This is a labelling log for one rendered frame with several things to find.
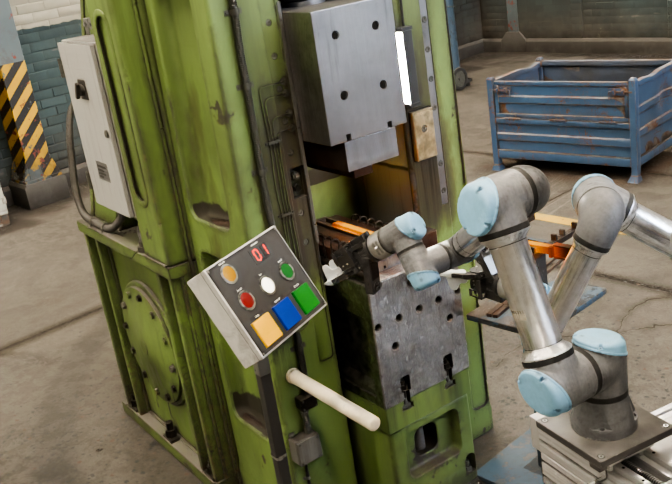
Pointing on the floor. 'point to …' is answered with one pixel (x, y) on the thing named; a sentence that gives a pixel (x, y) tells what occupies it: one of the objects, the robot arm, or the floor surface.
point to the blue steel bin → (583, 112)
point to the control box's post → (272, 420)
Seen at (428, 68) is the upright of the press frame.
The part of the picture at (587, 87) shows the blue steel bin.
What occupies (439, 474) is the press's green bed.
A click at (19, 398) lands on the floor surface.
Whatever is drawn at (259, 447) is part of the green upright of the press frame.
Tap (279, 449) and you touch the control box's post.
